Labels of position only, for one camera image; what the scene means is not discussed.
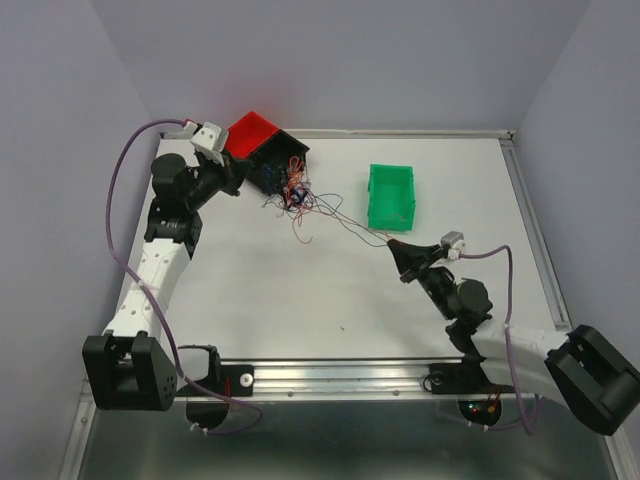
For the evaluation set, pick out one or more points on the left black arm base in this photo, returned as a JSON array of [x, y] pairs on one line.
[[203, 365]]

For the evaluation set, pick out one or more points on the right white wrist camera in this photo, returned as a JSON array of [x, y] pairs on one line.
[[454, 244]]

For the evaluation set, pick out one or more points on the black plastic bin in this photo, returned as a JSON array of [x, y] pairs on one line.
[[281, 158]]

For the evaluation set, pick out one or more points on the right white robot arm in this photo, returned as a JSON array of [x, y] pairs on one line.
[[579, 369]]

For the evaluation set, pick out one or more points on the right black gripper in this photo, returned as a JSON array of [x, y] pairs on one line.
[[411, 256]]

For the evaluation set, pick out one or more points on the aluminium front rail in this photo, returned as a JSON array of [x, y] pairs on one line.
[[351, 380]]

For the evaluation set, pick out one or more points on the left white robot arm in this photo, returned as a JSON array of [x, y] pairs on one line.
[[134, 364]]

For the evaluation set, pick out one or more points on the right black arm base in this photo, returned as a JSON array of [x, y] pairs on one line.
[[461, 378]]

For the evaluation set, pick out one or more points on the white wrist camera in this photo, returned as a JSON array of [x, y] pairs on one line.
[[454, 244], [210, 139]]

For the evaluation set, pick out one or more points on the red plastic bin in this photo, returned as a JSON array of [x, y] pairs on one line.
[[248, 135]]

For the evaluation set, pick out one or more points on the green plastic bin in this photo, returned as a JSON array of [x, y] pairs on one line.
[[392, 202]]

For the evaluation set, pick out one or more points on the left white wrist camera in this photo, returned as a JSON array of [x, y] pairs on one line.
[[210, 139]]

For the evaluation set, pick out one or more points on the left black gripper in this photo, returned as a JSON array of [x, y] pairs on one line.
[[231, 173]]

